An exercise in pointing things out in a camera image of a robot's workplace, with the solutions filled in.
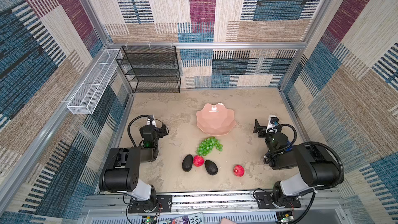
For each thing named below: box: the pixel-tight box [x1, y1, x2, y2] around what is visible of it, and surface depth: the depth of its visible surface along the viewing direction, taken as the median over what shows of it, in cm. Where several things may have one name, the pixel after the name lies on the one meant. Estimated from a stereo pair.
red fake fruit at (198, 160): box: [193, 155, 205, 167], surface depth 84 cm
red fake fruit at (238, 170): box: [233, 164, 245, 177], surface depth 81 cm
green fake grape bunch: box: [195, 136, 224, 157], surface depth 89 cm
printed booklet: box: [165, 211, 205, 224], surface depth 70 cm
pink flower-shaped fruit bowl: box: [195, 102, 237, 137], surface depth 104 cm
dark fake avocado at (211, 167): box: [204, 159, 219, 176], surface depth 81 cm
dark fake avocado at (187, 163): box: [181, 154, 194, 173], surface depth 85 cm
